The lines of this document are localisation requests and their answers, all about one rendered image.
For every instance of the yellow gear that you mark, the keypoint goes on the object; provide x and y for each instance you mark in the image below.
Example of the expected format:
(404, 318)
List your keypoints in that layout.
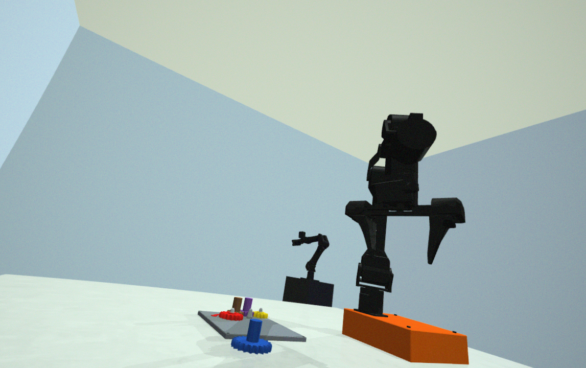
(258, 314)

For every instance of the purple gear with cylindrical hub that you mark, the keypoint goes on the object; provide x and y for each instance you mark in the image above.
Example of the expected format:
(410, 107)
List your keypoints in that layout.
(247, 305)

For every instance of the brown gear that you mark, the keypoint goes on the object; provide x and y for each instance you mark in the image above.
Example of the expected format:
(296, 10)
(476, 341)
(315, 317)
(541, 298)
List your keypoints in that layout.
(237, 305)

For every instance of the blue gear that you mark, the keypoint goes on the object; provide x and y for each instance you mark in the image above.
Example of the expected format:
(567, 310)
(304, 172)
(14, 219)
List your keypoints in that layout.
(252, 342)

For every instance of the red gear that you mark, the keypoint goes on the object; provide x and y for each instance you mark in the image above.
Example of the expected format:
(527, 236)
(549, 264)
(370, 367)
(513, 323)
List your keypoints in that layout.
(230, 316)

